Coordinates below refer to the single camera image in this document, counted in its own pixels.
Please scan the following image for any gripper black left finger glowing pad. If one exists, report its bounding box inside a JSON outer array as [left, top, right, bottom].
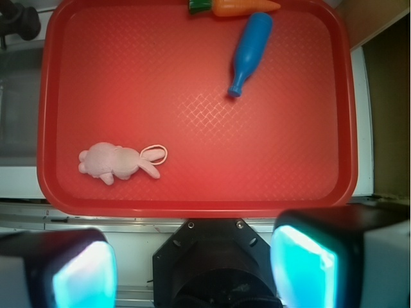
[[1, 228, 118, 307]]

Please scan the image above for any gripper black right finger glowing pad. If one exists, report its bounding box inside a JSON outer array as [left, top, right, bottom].
[[270, 205, 410, 307]]

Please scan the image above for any blue plastic bottle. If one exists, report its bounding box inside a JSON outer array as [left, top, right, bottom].
[[227, 12, 273, 98]]

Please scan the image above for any pink plush bunny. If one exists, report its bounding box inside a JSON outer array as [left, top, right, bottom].
[[78, 142, 168, 185]]

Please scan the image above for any red plastic tray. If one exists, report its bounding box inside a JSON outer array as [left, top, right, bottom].
[[37, 1, 358, 218]]

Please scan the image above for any black knob fixture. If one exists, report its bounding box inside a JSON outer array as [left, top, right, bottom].
[[1, 0, 41, 51]]

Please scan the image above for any orange toy carrot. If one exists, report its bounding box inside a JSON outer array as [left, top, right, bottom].
[[188, 0, 281, 17]]

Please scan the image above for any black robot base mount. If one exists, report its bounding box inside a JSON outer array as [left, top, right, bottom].
[[152, 219, 283, 307]]

